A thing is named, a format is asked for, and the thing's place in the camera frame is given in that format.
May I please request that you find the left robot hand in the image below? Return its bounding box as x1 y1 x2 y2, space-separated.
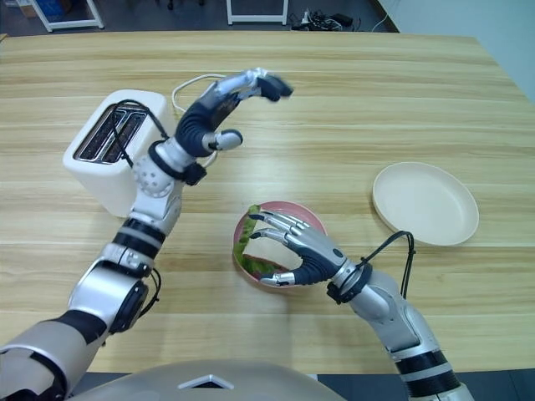
174 68 295 160

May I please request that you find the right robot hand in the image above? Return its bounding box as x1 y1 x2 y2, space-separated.
247 210 351 289

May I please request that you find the pink plate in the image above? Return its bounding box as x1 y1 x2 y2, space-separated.
232 200 329 294

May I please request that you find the bread slice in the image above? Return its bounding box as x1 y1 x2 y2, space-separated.
243 238 305 272

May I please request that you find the green lettuce leaf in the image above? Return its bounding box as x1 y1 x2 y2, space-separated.
233 203 286 280

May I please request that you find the cream toaster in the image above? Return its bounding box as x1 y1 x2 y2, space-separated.
62 89 176 219

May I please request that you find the cream plate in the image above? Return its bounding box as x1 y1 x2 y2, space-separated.
372 161 481 247

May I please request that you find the robot body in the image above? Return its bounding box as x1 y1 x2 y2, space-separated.
66 360 349 401

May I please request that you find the white cord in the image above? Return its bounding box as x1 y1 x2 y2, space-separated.
171 74 229 167

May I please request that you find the white table frame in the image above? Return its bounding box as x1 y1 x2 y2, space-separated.
24 0 106 33
226 0 290 26

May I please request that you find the black floor cable bundle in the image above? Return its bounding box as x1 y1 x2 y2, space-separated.
290 11 357 33

